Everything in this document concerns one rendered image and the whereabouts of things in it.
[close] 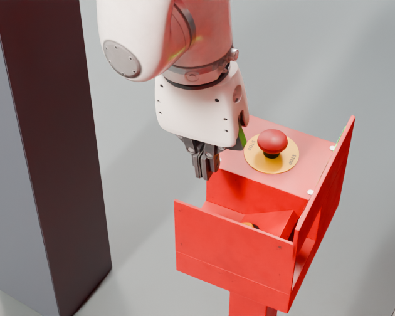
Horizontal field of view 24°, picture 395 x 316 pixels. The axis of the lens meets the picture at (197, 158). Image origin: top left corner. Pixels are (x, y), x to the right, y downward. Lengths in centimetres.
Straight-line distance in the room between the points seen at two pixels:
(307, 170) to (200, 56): 31
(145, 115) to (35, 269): 65
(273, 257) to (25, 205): 67
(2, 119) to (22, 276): 50
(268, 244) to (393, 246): 104
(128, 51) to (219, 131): 21
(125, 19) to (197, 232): 38
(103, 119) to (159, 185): 26
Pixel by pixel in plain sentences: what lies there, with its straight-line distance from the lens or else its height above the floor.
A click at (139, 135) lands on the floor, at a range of 228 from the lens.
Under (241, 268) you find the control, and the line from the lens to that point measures 115.
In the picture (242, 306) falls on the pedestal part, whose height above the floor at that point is 52.
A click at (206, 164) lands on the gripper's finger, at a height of 85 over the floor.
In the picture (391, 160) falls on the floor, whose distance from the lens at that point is 227.
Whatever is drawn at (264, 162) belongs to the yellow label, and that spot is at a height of 78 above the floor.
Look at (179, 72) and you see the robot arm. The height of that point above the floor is 102.
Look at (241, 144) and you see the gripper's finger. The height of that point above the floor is 90.
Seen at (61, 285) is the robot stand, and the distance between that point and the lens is 186.
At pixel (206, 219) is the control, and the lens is 110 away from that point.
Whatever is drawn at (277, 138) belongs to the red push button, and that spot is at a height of 81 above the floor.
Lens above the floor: 168
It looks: 49 degrees down
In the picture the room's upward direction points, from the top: straight up
